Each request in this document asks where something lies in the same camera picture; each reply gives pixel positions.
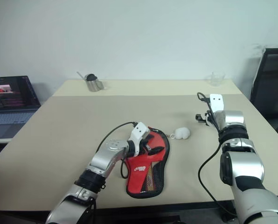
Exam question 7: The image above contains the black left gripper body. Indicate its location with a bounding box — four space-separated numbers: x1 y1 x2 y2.
138 133 153 154

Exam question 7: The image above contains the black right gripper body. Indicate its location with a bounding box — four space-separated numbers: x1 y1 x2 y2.
199 112 211 127

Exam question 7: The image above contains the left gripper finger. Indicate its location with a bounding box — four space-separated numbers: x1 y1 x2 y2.
146 133 157 147
148 146 165 156

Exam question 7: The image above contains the red and black paddle case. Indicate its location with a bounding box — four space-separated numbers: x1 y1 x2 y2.
125 127 171 193

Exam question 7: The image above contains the clear glass bowl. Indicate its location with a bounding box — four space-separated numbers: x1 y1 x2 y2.
205 71 226 87

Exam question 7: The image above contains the black office chair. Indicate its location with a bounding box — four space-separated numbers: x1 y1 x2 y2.
249 48 278 120

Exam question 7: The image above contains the steel scoop cup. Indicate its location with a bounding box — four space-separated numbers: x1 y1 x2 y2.
76 71 105 92

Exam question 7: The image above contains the open laptop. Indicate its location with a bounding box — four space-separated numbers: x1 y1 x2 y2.
0 75 42 141

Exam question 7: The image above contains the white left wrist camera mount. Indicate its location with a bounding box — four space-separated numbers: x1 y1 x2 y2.
127 121 151 157

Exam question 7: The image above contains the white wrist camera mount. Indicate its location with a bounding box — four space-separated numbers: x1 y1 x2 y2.
127 121 151 157
205 93 224 128

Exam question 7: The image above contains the white plush keychain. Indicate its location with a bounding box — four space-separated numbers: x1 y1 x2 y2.
167 126 191 140

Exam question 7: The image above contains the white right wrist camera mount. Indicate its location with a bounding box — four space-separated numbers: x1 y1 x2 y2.
205 93 224 128

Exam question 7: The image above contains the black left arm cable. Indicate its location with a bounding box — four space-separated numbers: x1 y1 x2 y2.
97 121 139 180

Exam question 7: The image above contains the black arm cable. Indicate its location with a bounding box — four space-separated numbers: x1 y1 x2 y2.
196 92 236 217
97 121 139 180

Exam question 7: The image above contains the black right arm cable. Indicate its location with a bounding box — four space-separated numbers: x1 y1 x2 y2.
196 92 236 217

